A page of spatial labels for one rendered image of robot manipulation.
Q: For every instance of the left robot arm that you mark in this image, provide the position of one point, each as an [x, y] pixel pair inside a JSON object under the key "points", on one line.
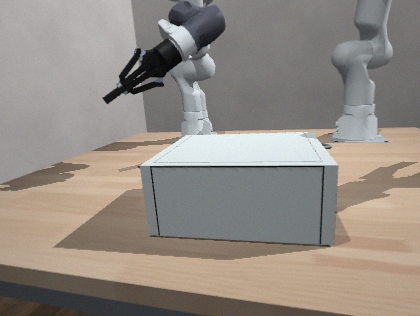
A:
{"points": [[352, 59]]}

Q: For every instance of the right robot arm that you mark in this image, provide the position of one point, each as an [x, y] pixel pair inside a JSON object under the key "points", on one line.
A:
{"points": [[200, 27]]}

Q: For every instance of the steel hook with wooden handle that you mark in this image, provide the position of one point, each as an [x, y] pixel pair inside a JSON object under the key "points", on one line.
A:
{"points": [[326, 146]]}

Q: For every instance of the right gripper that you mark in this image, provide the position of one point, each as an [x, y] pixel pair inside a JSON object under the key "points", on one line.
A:
{"points": [[156, 62]]}

